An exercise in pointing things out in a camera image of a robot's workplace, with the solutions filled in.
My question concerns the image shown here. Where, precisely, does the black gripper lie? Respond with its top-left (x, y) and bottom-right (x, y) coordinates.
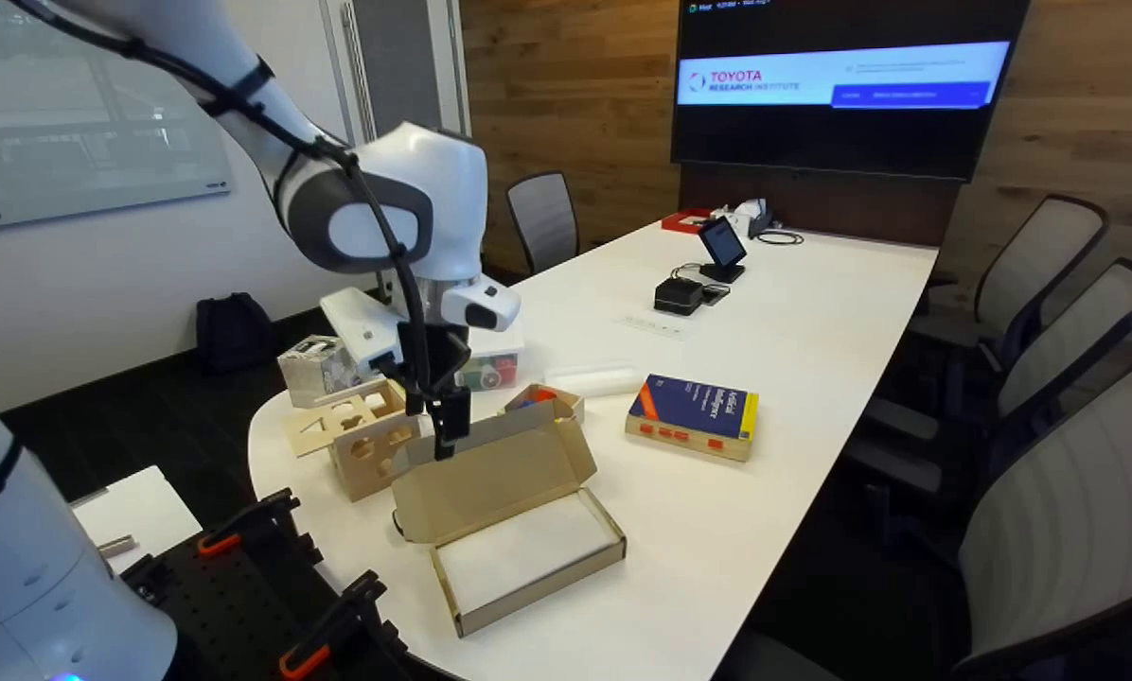
top-left (390, 317), bottom-right (472, 461)

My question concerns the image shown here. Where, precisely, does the open brown cardboard box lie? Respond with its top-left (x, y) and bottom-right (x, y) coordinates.
top-left (390, 399), bottom-right (632, 641)

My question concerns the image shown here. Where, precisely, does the blue and orange book box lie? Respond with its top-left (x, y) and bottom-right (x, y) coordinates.
top-left (620, 370), bottom-right (765, 467)

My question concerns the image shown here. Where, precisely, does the small black box device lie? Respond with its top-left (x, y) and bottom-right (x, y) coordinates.
top-left (650, 271), bottom-right (709, 317)

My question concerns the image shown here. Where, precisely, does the red green small pack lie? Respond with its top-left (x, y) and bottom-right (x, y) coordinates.
top-left (452, 348), bottom-right (526, 399)

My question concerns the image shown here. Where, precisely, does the wooden shape sorter lid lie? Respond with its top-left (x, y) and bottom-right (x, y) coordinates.
top-left (285, 376), bottom-right (414, 461)

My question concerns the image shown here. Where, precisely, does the small white open container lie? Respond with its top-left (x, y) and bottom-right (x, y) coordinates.
top-left (271, 333), bottom-right (366, 411)

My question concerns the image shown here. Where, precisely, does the grey mesh office chair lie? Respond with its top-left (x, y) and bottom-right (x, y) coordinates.
top-left (728, 362), bottom-right (1132, 681)
top-left (505, 170), bottom-right (583, 278)
top-left (845, 257), bottom-right (1132, 506)
top-left (922, 194), bottom-right (1113, 370)

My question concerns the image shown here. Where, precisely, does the black clamp orange tip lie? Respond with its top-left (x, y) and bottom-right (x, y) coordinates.
top-left (194, 486), bottom-right (303, 568)
top-left (271, 568), bottom-right (394, 681)

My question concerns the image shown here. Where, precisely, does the black bag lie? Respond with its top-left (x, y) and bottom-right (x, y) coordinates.
top-left (194, 290), bottom-right (276, 379)

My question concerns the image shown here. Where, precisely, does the black perforated mounting board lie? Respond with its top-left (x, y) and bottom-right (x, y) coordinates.
top-left (116, 498), bottom-right (463, 681)

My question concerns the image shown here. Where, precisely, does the red flat item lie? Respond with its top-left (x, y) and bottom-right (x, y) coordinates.
top-left (660, 205), bottom-right (717, 237)

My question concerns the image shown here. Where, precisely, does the black tablet on stand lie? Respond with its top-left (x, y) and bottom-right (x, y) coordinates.
top-left (698, 211), bottom-right (752, 286)

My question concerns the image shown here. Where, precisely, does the white low platform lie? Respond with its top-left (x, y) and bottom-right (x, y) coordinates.
top-left (68, 461), bottom-right (203, 579)

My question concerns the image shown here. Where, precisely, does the glass whiteboard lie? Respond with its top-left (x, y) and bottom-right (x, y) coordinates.
top-left (0, 0), bottom-right (233, 237)

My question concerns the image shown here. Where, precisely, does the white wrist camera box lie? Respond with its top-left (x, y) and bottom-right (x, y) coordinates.
top-left (319, 285), bottom-right (406, 370)

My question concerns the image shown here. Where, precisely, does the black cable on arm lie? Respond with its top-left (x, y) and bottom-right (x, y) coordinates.
top-left (6, 0), bottom-right (452, 432)

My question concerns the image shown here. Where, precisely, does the white device with cable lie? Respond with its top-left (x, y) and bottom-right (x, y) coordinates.
top-left (719, 194), bottom-right (809, 251)

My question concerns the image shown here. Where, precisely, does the grey door frame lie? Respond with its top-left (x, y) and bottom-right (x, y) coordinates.
top-left (319, 0), bottom-right (478, 145)

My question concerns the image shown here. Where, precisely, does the wall mounted TV screen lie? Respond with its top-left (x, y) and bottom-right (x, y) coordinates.
top-left (670, 0), bottom-right (1032, 182)

